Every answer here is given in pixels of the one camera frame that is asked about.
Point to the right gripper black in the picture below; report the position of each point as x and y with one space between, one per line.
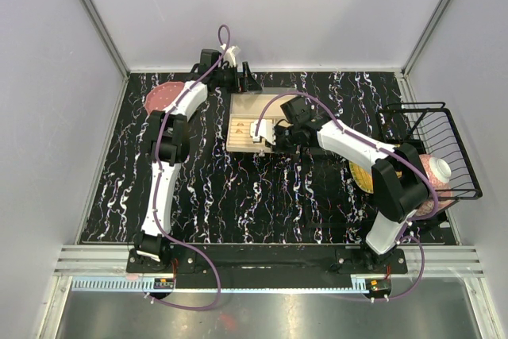
278 144

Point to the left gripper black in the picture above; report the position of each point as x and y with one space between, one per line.
248 83

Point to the beige jewelry box with drawers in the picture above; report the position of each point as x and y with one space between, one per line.
253 104

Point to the beige jewelry tray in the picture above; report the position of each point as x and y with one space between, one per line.
238 137

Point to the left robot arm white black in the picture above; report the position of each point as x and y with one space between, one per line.
170 107

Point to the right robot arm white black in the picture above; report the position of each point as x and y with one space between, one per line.
400 181

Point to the yellow woven bamboo plate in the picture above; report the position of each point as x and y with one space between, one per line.
363 180

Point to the pink dotted plate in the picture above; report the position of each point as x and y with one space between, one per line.
163 96

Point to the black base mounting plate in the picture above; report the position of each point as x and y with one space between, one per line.
270 266

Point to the pink floral ceramic bowl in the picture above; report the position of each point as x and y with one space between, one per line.
437 170

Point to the pink patterned cup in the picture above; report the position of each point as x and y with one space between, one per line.
430 206

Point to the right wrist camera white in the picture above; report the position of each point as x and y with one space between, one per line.
262 130

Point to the black wire dish rack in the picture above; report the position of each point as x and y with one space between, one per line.
335 202

